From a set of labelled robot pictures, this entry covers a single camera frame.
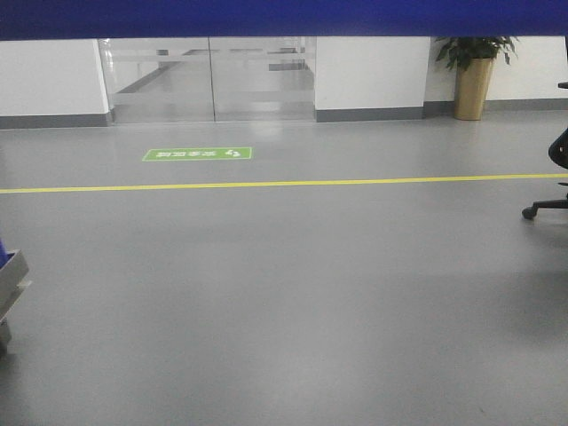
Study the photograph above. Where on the glass double door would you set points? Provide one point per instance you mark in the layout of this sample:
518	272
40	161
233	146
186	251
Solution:
209	79

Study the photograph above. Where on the green potted plant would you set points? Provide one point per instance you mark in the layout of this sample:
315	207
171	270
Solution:
459	52

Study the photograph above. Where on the green floor sign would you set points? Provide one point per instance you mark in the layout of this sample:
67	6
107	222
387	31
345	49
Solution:
198	154

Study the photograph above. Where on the gold plant pot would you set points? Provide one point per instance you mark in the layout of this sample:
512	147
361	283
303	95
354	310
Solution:
471	89

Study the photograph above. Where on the yellow floor tape line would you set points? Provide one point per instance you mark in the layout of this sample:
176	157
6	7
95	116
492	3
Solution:
282	183

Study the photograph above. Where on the blue plastic bin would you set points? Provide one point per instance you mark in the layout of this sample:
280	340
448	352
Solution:
62	20

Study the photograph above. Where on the stainless steel cart panel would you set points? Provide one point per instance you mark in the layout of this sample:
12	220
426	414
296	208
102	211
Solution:
13	284

